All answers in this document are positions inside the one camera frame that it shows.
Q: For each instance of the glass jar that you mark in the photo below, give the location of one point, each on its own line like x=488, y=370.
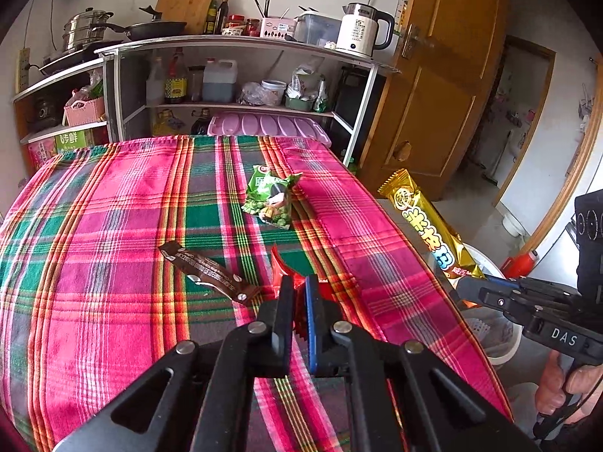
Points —
x=195, y=85

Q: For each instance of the soy sauce bottle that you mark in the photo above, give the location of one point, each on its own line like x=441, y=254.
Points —
x=175, y=84

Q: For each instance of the clear plastic container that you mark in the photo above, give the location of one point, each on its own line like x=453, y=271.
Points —
x=318, y=30

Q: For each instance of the small black appliance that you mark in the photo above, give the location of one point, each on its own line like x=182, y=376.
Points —
x=42, y=113

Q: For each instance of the pink utensil holder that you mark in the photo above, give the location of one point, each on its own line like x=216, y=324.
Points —
x=278, y=29

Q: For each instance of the red snack wrapper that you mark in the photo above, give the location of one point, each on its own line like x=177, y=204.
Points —
x=281, y=270

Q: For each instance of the dark oil bottle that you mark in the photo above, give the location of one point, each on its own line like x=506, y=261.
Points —
x=211, y=16
x=222, y=14

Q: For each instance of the dark liquid plastic jug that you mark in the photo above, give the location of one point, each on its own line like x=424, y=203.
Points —
x=219, y=85

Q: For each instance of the green glass bottle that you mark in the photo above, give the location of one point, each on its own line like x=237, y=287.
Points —
x=353, y=166

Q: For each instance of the gold snack bar wrapper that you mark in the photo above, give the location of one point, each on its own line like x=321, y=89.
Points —
x=424, y=216

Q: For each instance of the green pea snack packet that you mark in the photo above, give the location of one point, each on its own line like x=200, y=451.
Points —
x=268, y=195

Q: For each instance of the black kitchen appliance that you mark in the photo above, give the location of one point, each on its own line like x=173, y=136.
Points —
x=355, y=103

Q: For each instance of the pink plastic tray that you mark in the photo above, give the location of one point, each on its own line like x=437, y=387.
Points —
x=264, y=127

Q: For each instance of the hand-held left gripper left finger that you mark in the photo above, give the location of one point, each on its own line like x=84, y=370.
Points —
x=282, y=329

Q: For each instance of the black induction cooker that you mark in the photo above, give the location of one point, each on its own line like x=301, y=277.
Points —
x=70, y=60

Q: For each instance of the crumpled clear plastic bag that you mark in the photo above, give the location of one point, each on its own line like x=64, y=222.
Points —
x=249, y=95

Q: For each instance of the dark sauce bottle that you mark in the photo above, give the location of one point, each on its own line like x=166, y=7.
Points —
x=200, y=125

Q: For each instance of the white electric kettle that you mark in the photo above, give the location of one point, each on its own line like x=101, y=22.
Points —
x=358, y=33

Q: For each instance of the wooden door frame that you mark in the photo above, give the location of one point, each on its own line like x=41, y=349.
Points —
x=582, y=160

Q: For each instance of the black wok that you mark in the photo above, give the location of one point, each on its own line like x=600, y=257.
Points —
x=155, y=30

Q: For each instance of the white frame kitchen shelf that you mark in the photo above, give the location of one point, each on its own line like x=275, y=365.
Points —
x=245, y=47

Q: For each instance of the red plastic container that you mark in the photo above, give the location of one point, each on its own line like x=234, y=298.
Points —
x=518, y=266

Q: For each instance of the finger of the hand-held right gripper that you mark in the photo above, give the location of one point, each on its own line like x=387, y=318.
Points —
x=480, y=296
x=504, y=281

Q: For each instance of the person's right hand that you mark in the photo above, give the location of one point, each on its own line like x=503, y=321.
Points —
x=551, y=386

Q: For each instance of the green food bags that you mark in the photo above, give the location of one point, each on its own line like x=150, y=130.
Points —
x=306, y=87

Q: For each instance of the red sauce jar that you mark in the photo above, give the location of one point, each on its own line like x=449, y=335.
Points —
x=235, y=21
x=252, y=27

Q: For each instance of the dark chopsticks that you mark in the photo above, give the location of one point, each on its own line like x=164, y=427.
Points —
x=264, y=7

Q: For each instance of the steel steamer pot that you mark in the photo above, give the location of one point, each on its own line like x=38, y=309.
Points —
x=87, y=30

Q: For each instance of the white trash bin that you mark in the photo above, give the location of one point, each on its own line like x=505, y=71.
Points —
x=499, y=339

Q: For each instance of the white floor bowl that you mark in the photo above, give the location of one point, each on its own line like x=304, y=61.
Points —
x=513, y=227

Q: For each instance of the wooden door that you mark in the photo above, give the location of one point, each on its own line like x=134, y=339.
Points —
x=447, y=103

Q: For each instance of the brown coffee stick packet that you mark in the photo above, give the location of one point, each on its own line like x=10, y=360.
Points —
x=207, y=268

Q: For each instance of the pink woven basket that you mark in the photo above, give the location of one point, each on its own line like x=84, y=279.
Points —
x=85, y=112

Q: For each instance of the yellow cooking oil bottle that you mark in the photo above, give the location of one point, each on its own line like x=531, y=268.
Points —
x=167, y=125

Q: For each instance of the green cardboard box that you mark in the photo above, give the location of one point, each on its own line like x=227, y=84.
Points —
x=75, y=141

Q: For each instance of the wooden cutting board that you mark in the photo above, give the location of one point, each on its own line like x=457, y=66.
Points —
x=188, y=0

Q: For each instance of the pink green plaid tablecloth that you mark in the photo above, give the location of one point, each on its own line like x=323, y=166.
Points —
x=94, y=245

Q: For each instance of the pink cardboard box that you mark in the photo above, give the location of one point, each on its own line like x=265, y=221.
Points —
x=41, y=155

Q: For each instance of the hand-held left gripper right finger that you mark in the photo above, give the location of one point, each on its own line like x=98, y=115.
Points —
x=312, y=329

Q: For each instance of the wall power strip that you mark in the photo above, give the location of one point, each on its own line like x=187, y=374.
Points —
x=22, y=70

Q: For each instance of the white plastic bottle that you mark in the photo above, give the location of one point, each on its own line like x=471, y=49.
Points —
x=155, y=85

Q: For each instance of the white plastic tub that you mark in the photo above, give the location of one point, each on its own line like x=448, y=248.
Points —
x=273, y=92

